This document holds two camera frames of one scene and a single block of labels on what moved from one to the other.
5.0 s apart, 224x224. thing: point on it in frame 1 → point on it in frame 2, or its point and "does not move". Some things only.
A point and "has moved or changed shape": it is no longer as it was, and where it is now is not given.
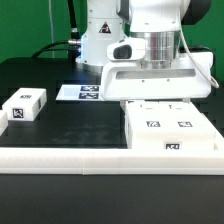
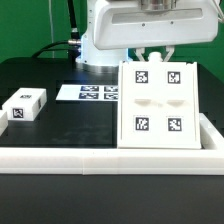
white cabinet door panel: (25, 104) does not move
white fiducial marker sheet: (78, 92) does not move
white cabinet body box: (167, 125) has moved or changed shape
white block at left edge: (4, 122) does not move
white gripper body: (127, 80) → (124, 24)
